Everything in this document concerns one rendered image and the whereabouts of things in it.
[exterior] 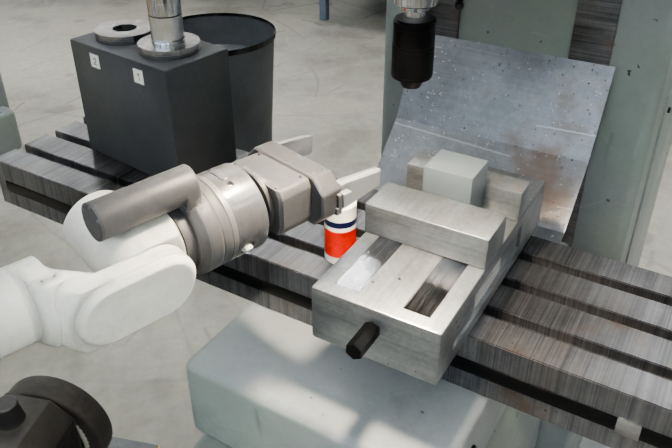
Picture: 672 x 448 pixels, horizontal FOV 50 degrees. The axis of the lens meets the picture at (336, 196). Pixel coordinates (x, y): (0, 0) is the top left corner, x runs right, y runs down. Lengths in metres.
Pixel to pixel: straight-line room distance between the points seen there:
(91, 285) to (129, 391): 1.58
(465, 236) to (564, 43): 0.46
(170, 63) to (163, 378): 1.30
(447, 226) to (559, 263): 0.21
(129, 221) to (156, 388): 1.56
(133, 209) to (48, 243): 2.23
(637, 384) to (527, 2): 0.60
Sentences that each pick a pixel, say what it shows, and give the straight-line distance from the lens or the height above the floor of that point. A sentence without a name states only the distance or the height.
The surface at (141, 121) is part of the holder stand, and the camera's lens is 1.10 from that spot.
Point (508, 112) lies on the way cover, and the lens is 1.17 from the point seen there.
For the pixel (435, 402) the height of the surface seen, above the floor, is 0.88.
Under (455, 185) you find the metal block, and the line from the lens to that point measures 0.84.
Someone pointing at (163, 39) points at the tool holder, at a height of 1.17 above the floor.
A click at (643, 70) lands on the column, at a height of 1.12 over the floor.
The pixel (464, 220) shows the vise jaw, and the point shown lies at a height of 1.07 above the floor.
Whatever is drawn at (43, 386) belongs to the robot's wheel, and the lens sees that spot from 1.35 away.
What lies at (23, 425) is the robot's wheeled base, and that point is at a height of 0.61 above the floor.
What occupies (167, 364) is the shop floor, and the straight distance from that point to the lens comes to 2.21.
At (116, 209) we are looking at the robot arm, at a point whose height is 1.19.
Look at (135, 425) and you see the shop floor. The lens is 2.07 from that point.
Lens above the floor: 1.50
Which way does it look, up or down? 31 degrees down
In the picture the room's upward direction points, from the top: straight up
